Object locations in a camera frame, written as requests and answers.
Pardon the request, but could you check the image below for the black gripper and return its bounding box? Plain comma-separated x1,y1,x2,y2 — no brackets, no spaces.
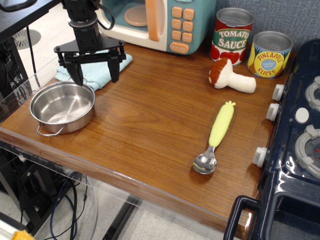
54,21,127,86

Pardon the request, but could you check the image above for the stainless steel pot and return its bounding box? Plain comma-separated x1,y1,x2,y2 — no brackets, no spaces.
29,81,96,137

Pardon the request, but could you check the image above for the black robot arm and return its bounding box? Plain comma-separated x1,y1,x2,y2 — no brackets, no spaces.
54,0,126,86

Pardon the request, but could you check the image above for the light blue towel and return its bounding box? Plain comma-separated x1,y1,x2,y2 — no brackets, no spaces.
54,47,133,92

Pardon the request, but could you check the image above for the teal toy microwave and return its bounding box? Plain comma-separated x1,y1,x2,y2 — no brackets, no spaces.
96,0,216,55

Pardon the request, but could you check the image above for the black side desk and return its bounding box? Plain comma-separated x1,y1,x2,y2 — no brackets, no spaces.
0,0,61,43

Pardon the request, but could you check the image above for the plush mushroom toy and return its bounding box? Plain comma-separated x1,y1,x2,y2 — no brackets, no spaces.
208,57,257,94

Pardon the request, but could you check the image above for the tomato sauce can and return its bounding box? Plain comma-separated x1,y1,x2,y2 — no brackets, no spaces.
210,7,254,66

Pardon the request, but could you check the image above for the pineapple slices can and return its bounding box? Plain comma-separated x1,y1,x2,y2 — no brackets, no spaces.
247,31,294,79

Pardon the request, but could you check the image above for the white stove knob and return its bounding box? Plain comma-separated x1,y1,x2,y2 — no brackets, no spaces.
252,147,268,168
272,84,285,102
266,103,280,122

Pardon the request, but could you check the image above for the dark blue toy stove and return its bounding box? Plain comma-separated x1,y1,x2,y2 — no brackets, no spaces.
223,39,320,240

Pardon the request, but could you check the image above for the spoon with yellow handle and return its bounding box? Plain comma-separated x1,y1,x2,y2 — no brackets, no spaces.
193,101,236,175

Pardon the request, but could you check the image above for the black cable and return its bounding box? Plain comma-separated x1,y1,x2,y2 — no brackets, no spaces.
44,174,88,240

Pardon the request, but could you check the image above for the blue cable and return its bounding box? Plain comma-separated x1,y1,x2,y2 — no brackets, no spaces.
49,172,78,240

